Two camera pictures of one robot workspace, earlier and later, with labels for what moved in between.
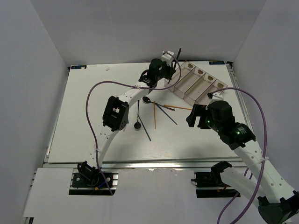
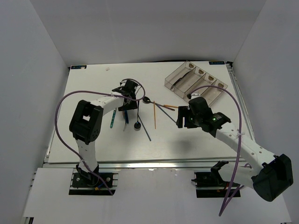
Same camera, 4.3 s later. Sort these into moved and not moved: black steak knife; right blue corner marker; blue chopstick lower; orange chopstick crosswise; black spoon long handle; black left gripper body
Moved: black steak knife; black left gripper body
Not moved: blue chopstick lower; black spoon long handle; right blue corner marker; orange chopstick crosswise
